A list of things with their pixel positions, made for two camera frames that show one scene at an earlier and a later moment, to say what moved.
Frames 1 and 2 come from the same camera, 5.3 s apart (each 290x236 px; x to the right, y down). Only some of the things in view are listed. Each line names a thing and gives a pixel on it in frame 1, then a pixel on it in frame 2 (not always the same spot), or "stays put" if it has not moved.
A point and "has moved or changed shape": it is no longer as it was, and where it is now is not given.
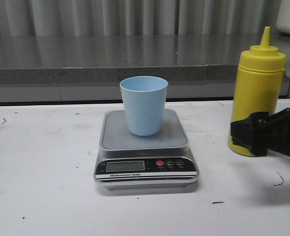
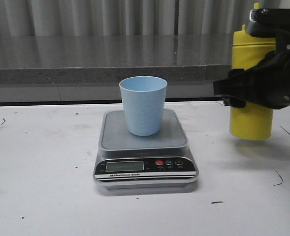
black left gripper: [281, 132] -> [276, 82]
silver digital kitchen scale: [128, 161] stays put
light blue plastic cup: [144, 98] stays put
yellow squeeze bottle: [259, 86] has moved or changed shape
